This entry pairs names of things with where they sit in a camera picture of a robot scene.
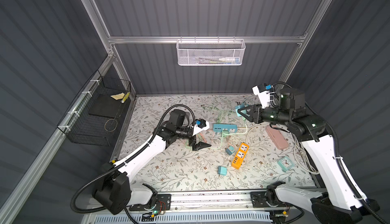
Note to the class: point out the teal charger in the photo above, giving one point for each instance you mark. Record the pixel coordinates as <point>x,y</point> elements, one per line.
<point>222,171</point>

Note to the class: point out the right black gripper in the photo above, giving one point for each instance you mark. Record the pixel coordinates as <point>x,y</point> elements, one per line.
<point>258,114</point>

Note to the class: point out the teal alarm clock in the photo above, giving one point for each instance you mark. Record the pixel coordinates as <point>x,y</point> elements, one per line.
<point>285,164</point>

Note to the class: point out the pink power strip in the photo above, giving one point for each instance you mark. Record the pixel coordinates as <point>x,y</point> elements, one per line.
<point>277,138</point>

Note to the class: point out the orange power strip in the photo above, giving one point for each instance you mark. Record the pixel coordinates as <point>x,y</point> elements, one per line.
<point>240,156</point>

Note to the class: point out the white wire mesh basket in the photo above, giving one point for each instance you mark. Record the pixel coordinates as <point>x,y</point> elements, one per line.
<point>210,52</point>

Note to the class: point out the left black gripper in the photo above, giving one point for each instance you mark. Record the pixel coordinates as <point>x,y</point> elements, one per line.
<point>194,137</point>

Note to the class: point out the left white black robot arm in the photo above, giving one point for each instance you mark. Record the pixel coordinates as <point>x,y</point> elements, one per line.
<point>114,189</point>

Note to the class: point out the yellow sticky note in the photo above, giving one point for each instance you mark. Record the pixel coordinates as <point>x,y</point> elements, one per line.
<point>118,96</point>

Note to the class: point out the blue power strip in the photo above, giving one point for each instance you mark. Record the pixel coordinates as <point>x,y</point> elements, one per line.
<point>225,128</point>

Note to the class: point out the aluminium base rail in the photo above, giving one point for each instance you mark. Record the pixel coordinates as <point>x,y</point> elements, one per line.
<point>214,200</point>

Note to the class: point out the blue-grey charger plug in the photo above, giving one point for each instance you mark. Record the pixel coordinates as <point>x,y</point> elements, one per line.
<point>230,150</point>

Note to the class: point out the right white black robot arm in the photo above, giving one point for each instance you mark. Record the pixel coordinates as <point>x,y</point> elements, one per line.
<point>343,202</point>

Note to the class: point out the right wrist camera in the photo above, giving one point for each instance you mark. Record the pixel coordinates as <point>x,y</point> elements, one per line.
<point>263,91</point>

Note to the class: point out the black notebook in basket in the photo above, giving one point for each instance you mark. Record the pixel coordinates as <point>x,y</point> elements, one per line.
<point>106,106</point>

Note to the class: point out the black wire wall basket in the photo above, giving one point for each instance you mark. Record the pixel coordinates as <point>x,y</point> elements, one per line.
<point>81,128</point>

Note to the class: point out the teal charger plug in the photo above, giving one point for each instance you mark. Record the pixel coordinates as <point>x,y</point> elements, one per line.
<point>240,109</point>

